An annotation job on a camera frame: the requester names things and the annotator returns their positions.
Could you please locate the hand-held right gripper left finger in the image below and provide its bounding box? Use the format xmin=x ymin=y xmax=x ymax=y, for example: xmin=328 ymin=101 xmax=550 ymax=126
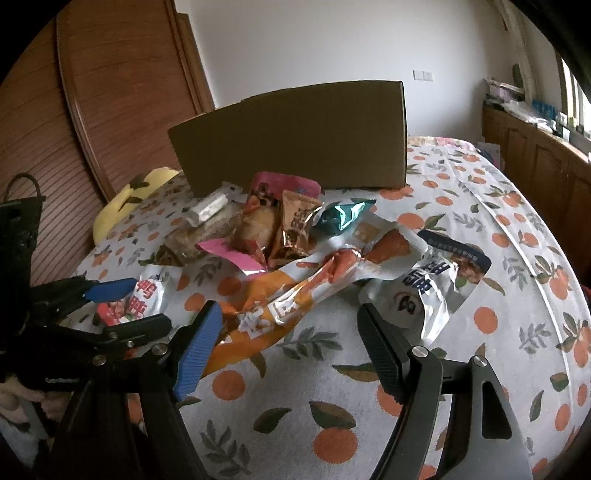
xmin=48 ymin=300 xmax=225 ymax=480

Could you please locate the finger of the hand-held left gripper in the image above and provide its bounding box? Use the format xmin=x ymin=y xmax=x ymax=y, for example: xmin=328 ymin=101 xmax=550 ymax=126
xmin=28 ymin=276 xmax=138 ymax=315
xmin=46 ymin=314 xmax=172 ymax=366

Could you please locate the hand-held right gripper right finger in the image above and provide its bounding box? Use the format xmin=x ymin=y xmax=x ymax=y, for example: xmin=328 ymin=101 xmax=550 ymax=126
xmin=357 ymin=302 xmax=534 ymax=480

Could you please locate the white red snack packet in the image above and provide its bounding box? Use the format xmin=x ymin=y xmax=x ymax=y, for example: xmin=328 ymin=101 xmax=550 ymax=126
xmin=96 ymin=272 xmax=172 ymax=326

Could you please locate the silver blue snack packet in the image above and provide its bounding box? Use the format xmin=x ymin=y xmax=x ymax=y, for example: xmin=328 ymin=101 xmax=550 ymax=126
xmin=360 ymin=228 xmax=493 ymax=343

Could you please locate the large orange white snack bag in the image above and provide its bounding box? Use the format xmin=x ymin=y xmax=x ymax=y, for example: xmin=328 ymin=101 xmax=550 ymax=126
xmin=203 ymin=222 xmax=416 ymax=376

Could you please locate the pink bread snack packet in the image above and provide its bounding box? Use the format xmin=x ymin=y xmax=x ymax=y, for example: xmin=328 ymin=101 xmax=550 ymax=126
xmin=196 ymin=172 xmax=321 ymax=274

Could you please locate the brown cardboard box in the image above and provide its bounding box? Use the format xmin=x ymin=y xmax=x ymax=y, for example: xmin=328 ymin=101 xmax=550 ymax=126
xmin=167 ymin=80 xmax=407 ymax=197

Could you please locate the yellow pillow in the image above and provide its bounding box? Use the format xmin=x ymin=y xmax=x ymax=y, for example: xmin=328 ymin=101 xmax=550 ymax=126
xmin=92 ymin=168 xmax=181 ymax=243

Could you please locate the orange print bedsheet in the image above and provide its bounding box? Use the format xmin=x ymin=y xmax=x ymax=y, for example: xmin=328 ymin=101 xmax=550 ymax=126
xmin=74 ymin=136 xmax=591 ymax=480

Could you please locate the clear grain snack packet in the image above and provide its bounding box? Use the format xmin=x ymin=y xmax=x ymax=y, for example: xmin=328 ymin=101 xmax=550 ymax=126
xmin=163 ymin=203 xmax=244 ymax=265

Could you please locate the small white wrapped snack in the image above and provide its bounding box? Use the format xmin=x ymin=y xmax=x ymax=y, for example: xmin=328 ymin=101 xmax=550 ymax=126
xmin=187 ymin=191 xmax=230 ymax=226

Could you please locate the teal foil snack packet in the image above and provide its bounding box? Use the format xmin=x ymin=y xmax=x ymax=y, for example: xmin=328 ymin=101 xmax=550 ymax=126
xmin=314 ymin=198 xmax=378 ymax=236

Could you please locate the brown snack packet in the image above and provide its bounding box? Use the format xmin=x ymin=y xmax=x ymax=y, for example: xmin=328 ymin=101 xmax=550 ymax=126
xmin=270 ymin=190 xmax=324 ymax=260

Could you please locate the wooden wardrobe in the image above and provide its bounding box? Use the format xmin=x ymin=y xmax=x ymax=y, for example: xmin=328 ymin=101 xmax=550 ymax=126
xmin=0 ymin=0 xmax=216 ymax=289

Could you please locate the wooden window cabinet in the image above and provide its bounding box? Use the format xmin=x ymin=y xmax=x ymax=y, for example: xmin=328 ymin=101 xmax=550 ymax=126
xmin=481 ymin=102 xmax=591 ymax=224

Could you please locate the clutter on cabinet top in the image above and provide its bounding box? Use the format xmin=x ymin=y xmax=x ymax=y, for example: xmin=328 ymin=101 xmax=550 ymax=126
xmin=482 ymin=76 xmax=591 ymax=153

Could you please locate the window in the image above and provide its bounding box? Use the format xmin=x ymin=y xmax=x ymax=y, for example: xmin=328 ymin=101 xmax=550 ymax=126
xmin=554 ymin=48 xmax=591 ymax=127

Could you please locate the light curtain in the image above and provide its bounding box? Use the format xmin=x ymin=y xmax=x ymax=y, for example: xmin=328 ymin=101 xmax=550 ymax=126
xmin=505 ymin=0 xmax=539 ymax=86

